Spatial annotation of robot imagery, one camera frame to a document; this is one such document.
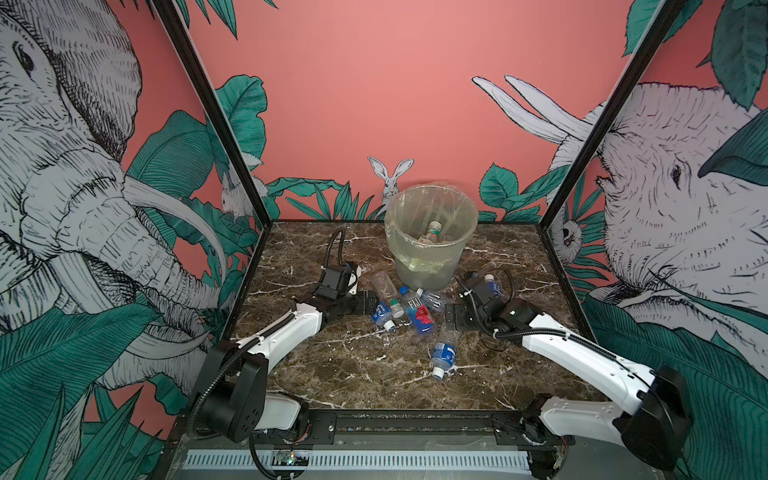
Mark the blue label Chinese water bottle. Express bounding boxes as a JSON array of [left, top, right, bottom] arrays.
[[484, 273, 504, 298]]

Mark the yellow-green bin liner bag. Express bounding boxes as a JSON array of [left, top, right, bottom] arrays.
[[384, 182, 480, 274]]

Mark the white slotted cable duct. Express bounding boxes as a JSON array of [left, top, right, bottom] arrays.
[[182, 449, 531, 474]]

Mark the small blue label bottle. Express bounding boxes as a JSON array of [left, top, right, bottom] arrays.
[[371, 302, 395, 332]]

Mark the black right frame post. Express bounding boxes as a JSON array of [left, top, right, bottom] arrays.
[[539, 0, 688, 229]]

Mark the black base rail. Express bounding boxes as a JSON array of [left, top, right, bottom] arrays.
[[195, 408, 574, 450]]

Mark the clear white-cap bottle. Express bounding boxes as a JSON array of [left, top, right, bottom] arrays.
[[416, 289, 453, 315], [431, 330, 460, 381]]

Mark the Fiji water bottle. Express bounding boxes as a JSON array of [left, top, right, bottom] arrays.
[[399, 286, 435, 335]]

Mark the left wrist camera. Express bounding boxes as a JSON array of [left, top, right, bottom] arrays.
[[313, 262, 361, 300]]

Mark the black frame post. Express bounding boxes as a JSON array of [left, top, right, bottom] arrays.
[[149, 0, 272, 228], [539, 0, 688, 229]]

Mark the black left frame post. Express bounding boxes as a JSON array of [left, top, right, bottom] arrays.
[[149, 0, 272, 228]]

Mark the clear square green-label bottle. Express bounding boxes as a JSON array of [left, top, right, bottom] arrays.
[[372, 271, 405, 319]]

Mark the grey mesh waste bin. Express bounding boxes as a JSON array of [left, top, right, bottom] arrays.
[[384, 184, 480, 292]]

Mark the red green label bottle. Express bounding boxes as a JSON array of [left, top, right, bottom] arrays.
[[418, 220, 442, 244]]

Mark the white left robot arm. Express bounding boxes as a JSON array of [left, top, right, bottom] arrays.
[[187, 290, 379, 442]]

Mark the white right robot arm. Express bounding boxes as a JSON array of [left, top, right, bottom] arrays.
[[446, 277, 693, 479]]

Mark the crumpled clear white-cap bottle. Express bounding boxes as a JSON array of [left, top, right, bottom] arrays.
[[416, 289, 453, 315]]

